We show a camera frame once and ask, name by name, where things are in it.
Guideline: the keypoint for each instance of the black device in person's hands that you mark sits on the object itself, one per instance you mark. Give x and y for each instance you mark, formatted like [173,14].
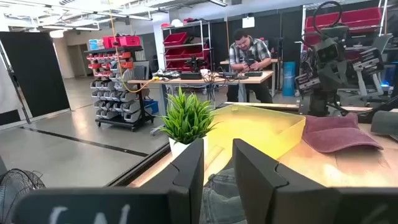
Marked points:
[249,60]

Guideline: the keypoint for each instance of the white metal stand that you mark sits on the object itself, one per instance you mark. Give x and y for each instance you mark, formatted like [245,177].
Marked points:
[363,84]

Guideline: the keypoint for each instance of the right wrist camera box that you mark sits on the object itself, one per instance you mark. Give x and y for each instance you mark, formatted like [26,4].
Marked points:
[328,51]

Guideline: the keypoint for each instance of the flat black box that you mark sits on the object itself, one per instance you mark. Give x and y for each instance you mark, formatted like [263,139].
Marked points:
[190,75]

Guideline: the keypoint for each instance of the small black robot arm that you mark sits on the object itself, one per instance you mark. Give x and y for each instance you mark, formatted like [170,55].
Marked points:
[195,63]

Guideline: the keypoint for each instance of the large red bins on shelf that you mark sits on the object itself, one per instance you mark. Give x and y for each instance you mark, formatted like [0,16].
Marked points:
[357,18]

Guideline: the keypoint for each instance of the white cup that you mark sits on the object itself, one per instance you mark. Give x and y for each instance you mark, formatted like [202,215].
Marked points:
[205,72]

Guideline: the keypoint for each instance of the blue jeans fabric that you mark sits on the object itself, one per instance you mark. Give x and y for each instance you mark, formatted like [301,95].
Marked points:
[220,202]

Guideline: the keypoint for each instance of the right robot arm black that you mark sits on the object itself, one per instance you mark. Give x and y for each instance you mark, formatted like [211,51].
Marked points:
[317,104]

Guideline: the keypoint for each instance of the green plant in white pot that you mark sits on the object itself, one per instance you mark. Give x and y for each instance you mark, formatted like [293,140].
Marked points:
[186,118]

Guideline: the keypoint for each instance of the teal cap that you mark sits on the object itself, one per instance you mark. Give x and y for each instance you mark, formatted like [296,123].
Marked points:
[385,123]

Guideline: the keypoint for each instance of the black partition panel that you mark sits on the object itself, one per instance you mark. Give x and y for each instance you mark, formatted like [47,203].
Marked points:
[34,74]

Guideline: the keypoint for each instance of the pink washed cap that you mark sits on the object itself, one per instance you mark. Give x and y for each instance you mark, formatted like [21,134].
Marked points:
[335,133]

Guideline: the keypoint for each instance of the blue and white box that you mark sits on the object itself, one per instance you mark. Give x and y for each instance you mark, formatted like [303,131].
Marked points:
[95,44]

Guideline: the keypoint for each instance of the blue barrel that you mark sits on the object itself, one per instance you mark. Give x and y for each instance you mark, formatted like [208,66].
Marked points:
[288,79]

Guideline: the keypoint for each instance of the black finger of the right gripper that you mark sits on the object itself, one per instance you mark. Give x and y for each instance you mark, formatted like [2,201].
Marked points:
[368,60]
[308,84]

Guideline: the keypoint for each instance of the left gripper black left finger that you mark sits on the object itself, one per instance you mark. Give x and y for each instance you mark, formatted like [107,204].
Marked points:
[183,186]

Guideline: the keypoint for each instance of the red bins on cart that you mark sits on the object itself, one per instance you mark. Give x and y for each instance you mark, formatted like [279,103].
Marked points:
[124,41]

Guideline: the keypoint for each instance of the person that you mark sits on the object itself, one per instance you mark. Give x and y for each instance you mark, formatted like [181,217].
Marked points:
[248,49]

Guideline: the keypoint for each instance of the black cart with small bins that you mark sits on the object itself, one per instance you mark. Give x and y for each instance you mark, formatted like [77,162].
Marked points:
[118,93]

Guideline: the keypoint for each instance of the wooden workbench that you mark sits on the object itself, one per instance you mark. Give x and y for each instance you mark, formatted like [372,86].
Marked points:
[192,81]

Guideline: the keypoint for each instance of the yellow translucent plastic bin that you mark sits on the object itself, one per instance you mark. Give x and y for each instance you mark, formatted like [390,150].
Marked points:
[258,130]

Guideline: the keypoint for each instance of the blue storage bin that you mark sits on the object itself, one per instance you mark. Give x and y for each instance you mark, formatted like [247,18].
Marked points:
[151,106]

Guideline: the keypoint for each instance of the white paper sign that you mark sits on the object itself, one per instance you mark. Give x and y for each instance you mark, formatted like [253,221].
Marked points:
[248,22]

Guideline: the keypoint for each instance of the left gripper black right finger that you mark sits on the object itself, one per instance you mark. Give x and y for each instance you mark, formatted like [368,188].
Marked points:
[264,186]

